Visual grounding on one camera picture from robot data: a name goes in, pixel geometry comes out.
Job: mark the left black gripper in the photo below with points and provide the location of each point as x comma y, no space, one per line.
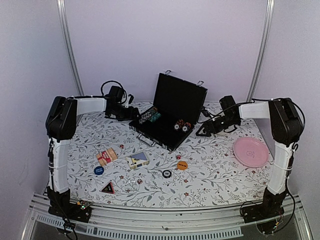
130,116

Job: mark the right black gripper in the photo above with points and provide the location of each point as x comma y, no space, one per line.
207,128

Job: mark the black poker case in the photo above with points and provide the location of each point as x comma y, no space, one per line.
175,99

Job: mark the red card deck box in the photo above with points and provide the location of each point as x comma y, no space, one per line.
107,156

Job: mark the blue card deck box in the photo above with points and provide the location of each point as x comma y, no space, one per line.
137,160

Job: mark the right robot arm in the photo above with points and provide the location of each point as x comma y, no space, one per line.
287,123

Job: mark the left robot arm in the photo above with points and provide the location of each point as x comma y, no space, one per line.
61,124

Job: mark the white black chip stack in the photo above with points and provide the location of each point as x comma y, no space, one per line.
146,115

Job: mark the orange chip stack left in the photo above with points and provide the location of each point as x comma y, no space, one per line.
179,124

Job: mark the teal chip stack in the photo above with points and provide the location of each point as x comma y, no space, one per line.
154,117

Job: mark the orange round button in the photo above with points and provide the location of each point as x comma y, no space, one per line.
182,165

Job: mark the pink plate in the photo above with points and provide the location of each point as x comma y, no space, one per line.
251,152

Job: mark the floral tablecloth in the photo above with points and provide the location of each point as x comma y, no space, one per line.
214,176

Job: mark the black white dealer chip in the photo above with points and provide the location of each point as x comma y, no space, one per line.
166,174

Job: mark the blue round button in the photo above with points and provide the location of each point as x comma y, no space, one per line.
99,170

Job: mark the black triangular token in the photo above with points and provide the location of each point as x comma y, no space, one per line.
108,189

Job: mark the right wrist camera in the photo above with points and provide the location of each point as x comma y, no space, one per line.
206,112

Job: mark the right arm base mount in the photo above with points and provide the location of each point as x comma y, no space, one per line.
271,207

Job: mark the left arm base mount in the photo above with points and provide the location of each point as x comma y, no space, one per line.
68,210

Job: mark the front aluminium rail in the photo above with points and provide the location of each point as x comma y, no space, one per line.
111,222

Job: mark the left aluminium frame post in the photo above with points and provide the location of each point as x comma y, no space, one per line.
61,7

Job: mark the aluminium frame post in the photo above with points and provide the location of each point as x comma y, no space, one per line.
270,4
61,7

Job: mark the right aluminium frame post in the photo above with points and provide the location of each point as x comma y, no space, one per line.
270,4

